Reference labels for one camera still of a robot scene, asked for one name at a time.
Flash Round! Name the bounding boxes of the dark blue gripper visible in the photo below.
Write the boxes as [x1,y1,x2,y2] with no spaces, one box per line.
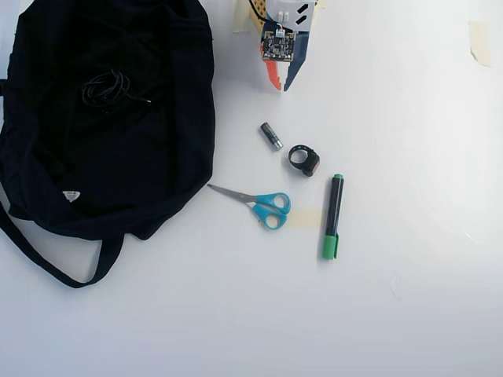
[260,30,310,93]

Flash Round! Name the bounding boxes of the black usb cable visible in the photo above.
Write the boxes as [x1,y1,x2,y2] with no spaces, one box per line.
[81,69,152,110]

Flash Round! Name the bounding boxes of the black fabric bag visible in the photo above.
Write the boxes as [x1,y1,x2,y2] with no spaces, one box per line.
[0,0,218,290]

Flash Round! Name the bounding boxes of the small dark cylindrical battery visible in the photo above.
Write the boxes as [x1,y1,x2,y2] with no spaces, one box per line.
[259,122,285,152]

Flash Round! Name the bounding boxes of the beige masking tape piece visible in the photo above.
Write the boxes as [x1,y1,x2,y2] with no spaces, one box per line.
[288,209,325,230]
[230,0,253,34]
[468,20,493,68]

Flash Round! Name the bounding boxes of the green capped marker pen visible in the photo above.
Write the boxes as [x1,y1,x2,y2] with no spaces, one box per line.
[321,173,347,262]

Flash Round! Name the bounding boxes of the bare camera circuit board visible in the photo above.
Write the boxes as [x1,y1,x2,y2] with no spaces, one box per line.
[260,31,297,64]

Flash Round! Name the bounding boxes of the thin camera wire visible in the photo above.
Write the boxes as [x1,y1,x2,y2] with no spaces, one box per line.
[246,0,277,25]

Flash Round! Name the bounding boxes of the black ring-shaped gadget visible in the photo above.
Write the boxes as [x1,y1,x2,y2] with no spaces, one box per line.
[288,143,321,178]

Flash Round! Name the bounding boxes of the blue handled scissors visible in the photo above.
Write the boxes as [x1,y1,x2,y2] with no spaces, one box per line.
[206,183,292,231]

